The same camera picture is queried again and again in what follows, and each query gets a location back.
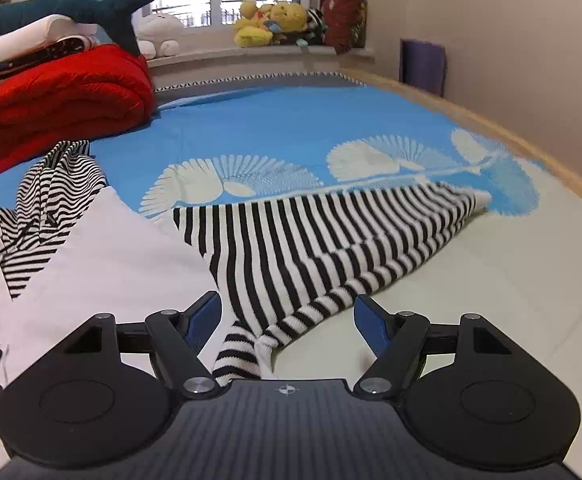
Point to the yellow plush toy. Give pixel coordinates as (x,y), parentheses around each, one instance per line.
(251,27)
(291,16)

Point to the black white striped plush toy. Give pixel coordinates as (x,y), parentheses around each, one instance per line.
(315,25)

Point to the black white striped hooded top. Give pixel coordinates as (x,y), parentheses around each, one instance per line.
(121,270)

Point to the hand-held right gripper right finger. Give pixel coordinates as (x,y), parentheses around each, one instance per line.
(371,322)

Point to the blue white patterned blanket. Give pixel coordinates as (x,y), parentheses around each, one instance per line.
(271,125)

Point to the white folded cloth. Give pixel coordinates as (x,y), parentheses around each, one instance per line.
(21,37)

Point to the dark patterned folded cloth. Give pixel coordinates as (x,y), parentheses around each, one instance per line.
(36,55)

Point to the red folded blanket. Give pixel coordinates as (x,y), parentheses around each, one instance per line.
(66,95)

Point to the red patterned cushion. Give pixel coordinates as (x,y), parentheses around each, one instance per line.
(345,15)

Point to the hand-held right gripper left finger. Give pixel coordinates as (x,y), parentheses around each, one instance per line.
(204,322)

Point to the white window sill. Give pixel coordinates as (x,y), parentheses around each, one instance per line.
(251,60)

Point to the wooden bed frame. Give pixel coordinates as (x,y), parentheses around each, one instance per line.
(521,144)

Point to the blue shark plush toy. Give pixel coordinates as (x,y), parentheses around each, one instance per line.
(26,12)

